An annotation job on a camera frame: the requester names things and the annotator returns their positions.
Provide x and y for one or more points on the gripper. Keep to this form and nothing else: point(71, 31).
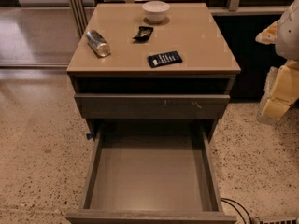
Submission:
point(289, 34)

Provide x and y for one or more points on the tan drawer cabinet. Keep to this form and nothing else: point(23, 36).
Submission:
point(208, 66)

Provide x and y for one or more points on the silver metal can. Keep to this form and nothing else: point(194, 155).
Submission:
point(98, 44)

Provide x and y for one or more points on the white ceramic bowl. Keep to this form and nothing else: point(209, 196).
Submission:
point(155, 11)

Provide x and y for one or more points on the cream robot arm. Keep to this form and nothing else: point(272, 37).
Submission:
point(286, 46)

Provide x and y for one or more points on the closed top drawer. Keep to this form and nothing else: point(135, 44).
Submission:
point(150, 106)

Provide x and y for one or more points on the metal window frame post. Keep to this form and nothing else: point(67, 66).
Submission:
point(79, 15)

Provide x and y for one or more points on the floor vent grille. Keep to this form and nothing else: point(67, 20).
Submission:
point(275, 220)

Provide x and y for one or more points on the black snack packet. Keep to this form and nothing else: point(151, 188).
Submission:
point(144, 33)

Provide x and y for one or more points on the open middle drawer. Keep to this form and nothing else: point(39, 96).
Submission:
point(151, 173)

